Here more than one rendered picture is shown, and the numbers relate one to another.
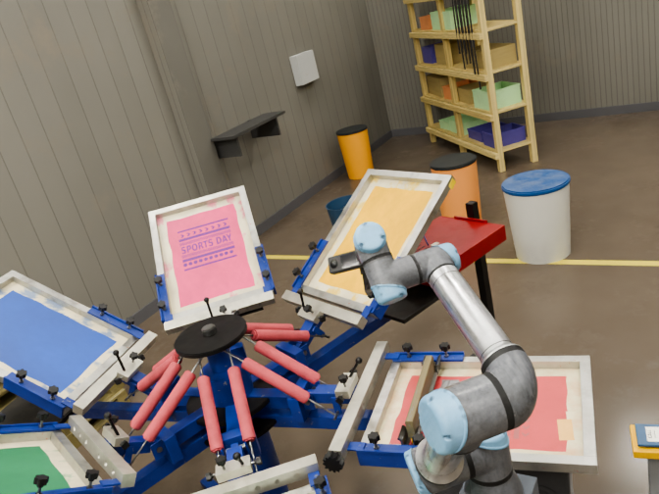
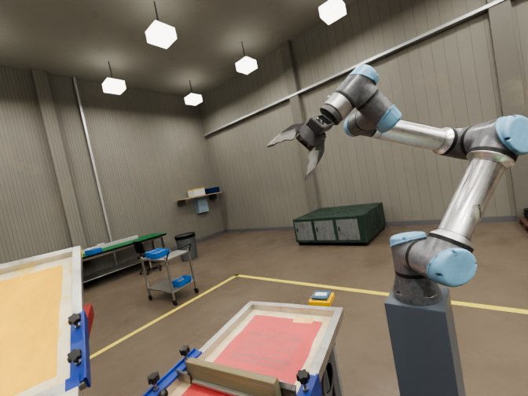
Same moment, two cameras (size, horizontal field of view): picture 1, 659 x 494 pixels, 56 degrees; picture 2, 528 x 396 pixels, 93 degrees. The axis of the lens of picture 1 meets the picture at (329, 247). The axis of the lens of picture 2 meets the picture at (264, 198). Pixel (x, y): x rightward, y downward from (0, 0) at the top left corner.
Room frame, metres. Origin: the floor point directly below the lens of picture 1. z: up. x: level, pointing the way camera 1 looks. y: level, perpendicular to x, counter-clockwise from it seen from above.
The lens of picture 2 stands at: (1.64, 0.66, 1.70)
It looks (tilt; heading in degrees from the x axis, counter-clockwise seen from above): 3 degrees down; 275
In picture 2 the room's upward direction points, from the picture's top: 11 degrees counter-clockwise
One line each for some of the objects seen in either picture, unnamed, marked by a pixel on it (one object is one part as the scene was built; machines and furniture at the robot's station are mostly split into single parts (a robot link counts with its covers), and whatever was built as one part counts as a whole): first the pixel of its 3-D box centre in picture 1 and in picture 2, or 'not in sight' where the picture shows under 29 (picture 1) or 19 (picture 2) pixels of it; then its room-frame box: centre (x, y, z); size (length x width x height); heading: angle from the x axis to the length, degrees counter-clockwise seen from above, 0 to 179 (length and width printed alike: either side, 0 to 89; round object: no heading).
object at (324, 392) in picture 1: (335, 394); not in sight; (2.11, 0.12, 1.02); 0.17 x 0.06 x 0.05; 66
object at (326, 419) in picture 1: (372, 419); not in sight; (2.06, 0.00, 0.89); 1.24 x 0.06 x 0.06; 66
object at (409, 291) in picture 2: (491, 479); (414, 281); (1.24, -0.26, 1.25); 0.15 x 0.15 x 0.10
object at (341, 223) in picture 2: not in sight; (339, 223); (0.41, -5.84, 0.34); 1.79 x 1.58 x 0.68; 145
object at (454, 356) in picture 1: (429, 362); (174, 380); (2.23, -0.29, 0.98); 0.30 x 0.05 x 0.07; 66
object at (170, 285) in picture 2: not in sight; (169, 272); (3.96, -3.64, 0.46); 0.98 x 0.57 x 0.93; 144
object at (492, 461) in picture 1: (482, 445); (410, 251); (1.24, -0.25, 1.37); 0.13 x 0.12 x 0.14; 100
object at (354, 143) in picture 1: (356, 152); not in sight; (8.60, -0.70, 0.34); 0.45 x 0.43 x 0.69; 55
